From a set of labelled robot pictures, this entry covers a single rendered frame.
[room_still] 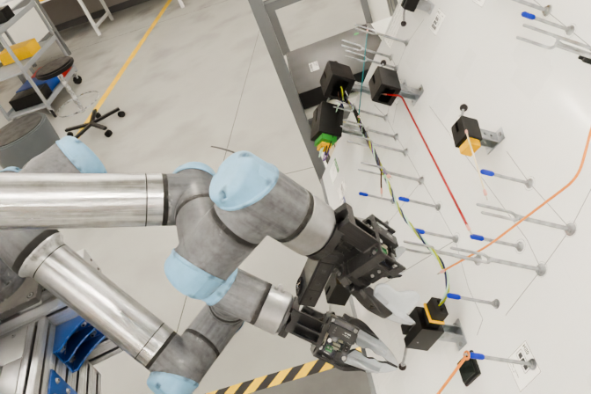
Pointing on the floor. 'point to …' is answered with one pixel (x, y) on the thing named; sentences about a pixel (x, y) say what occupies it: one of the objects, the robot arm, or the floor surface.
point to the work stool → (74, 96)
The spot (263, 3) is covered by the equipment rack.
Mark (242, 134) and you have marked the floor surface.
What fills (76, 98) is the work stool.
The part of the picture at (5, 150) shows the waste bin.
